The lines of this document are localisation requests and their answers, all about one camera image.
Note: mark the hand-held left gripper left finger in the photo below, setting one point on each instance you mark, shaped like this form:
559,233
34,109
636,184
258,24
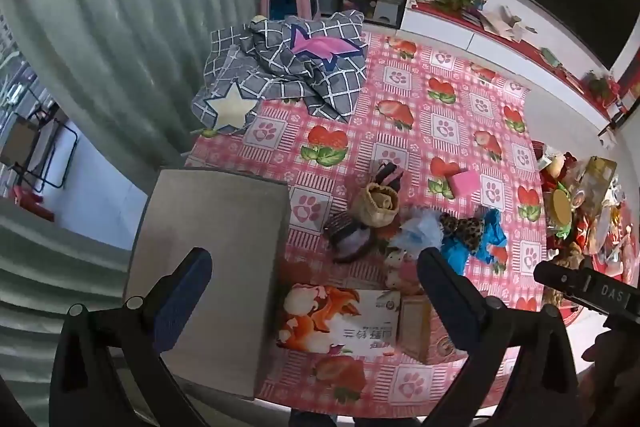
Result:
182,302

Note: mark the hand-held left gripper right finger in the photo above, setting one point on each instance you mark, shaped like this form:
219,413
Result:
442,297

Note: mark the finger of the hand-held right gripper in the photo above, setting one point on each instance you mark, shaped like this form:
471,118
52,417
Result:
560,281

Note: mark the grey storage box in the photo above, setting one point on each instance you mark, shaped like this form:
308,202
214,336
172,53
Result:
210,267

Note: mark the leopard print cloth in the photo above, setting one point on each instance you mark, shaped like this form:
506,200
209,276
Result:
462,232

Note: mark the blue cloth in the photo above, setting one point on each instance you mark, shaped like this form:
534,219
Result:
492,239

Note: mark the striped knitted sock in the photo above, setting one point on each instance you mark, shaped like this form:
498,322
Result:
347,237

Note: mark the pink and black sock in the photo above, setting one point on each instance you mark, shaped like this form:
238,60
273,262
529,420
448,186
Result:
390,174

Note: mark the small cardboard box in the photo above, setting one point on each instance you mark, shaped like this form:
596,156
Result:
415,329

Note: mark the small white plush toy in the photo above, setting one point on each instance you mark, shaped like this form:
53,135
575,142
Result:
400,269

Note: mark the light blue sock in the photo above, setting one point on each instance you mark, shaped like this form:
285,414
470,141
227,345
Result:
417,229

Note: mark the pile of toys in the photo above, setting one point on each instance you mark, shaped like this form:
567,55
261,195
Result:
580,207

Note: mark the orange flower tissue pack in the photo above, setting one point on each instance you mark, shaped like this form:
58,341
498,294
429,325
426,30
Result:
335,322

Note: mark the beige knitted sock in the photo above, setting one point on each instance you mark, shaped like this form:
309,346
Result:
377,207

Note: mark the red plastic item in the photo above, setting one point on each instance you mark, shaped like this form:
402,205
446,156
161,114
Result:
32,203

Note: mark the pink printed blanket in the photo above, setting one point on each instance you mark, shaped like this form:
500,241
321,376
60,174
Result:
400,117

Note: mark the red flower plant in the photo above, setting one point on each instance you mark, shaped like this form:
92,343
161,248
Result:
602,88

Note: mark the black folding chair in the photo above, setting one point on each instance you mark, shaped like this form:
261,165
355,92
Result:
45,147

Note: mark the white low cabinet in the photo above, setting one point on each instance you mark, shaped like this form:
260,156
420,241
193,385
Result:
500,52

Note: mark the grey plaid star duvet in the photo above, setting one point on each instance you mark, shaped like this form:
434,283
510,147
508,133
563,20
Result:
280,67

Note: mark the pile of books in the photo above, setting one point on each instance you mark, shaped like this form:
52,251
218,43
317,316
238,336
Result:
500,24

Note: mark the grey green curtain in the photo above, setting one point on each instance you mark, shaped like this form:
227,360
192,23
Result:
125,32

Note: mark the pink plastic stool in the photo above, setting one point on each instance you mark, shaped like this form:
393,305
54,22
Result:
287,2

